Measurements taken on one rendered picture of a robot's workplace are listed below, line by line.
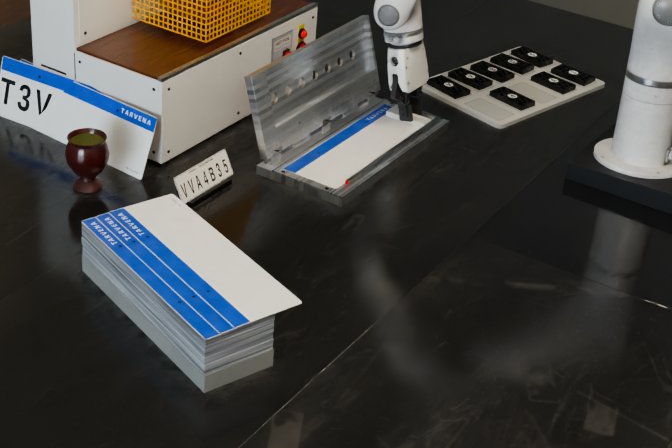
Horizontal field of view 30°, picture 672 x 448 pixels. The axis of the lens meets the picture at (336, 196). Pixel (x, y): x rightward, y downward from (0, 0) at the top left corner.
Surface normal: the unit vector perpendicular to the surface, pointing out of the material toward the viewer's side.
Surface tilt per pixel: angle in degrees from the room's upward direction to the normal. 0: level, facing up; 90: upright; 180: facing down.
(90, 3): 90
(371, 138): 0
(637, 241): 0
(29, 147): 0
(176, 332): 90
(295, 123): 74
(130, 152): 69
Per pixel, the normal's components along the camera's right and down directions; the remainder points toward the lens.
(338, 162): 0.07, -0.86
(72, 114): -0.54, 0.03
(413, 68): 0.83, 0.14
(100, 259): -0.79, 0.26
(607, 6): -0.53, 0.39
